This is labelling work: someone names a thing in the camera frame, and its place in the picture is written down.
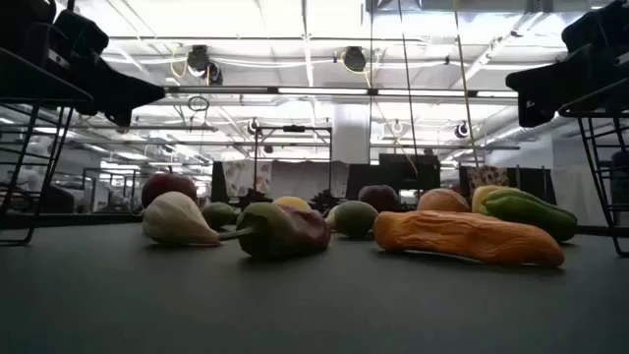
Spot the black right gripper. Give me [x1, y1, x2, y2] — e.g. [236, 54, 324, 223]
[505, 34, 629, 128]

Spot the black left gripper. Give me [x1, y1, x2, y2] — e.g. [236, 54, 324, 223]
[22, 47, 166, 127]

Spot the red apple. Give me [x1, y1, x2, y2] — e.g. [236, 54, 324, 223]
[141, 172, 199, 210]

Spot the yellow bell pepper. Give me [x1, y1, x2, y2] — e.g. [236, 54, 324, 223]
[470, 184, 512, 216]

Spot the green bell pepper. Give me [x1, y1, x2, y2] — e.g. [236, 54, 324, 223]
[479, 188, 580, 243]

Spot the orange sweet potato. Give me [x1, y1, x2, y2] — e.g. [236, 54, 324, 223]
[416, 188, 472, 213]

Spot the green cucumber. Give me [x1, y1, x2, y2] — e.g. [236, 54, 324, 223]
[200, 201, 238, 231]

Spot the long orange pepper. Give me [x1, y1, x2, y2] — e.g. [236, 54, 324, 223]
[372, 209, 566, 269]

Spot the yellow lemon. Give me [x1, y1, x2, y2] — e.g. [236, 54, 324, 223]
[272, 195, 314, 212]

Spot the red chili pepper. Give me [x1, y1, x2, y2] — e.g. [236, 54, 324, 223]
[218, 202, 333, 262]

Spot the green lime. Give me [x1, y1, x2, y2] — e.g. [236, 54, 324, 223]
[332, 200, 379, 240]

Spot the patterned cloth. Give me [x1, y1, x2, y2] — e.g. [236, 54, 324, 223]
[466, 165, 511, 191]

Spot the black background monitor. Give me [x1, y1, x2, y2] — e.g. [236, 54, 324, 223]
[377, 152, 442, 198]

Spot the white cloth backdrop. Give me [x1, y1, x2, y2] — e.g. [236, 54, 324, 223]
[223, 160, 350, 201]

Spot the LED light bar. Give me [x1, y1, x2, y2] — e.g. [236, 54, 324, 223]
[164, 86, 520, 98]

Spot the black wire basket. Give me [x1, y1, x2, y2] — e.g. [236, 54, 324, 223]
[557, 76, 629, 258]
[0, 46, 94, 248]

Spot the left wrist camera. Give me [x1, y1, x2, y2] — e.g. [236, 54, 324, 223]
[52, 8, 110, 56]

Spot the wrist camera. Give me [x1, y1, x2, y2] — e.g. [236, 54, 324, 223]
[561, 0, 629, 54]
[52, 8, 110, 56]

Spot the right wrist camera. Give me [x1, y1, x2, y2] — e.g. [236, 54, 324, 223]
[561, 0, 629, 54]

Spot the black ceiling cable reel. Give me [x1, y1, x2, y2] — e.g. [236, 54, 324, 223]
[341, 45, 369, 74]
[186, 43, 225, 86]

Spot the tan hanging rope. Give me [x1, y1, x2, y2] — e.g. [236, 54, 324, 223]
[452, 0, 481, 168]

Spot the black hanging cable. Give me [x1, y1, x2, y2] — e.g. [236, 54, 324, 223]
[396, 0, 420, 166]

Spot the black background frame rig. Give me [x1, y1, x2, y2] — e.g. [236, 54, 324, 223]
[252, 124, 334, 198]

